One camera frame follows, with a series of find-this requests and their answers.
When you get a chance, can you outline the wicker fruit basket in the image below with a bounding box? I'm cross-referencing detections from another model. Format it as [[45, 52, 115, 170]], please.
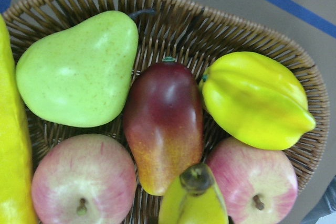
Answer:
[[3, 0, 330, 190]]

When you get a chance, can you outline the red yellow mango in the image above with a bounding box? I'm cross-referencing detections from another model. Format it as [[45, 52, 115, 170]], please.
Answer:
[[123, 57, 204, 196]]

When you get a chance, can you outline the green pear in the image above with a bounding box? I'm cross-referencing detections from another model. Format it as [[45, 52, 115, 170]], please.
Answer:
[[16, 8, 155, 127]]

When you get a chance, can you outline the red apple upper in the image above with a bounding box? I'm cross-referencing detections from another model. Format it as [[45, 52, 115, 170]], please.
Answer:
[[31, 134, 137, 223]]

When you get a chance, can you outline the red apple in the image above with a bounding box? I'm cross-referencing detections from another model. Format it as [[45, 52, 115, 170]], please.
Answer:
[[206, 137, 298, 223], [31, 134, 137, 223]]

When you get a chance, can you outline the red apple lower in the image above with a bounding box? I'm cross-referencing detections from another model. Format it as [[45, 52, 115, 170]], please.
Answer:
[[206, 137, 298, 223]]

